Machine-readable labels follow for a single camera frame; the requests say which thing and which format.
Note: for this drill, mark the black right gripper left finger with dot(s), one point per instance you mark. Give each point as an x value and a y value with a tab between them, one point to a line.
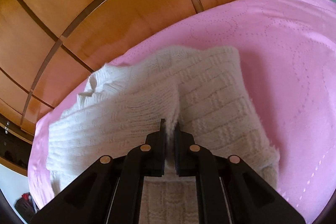
110	190

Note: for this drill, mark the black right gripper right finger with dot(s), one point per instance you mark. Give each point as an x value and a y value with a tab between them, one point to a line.
228	189

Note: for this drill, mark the white knitted sweater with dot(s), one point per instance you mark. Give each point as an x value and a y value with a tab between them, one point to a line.
202	91

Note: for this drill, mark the dark bag on floor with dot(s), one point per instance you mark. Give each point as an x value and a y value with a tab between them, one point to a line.
26	207

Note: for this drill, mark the pink bed cover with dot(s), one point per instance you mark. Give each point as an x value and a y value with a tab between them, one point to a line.
287	59

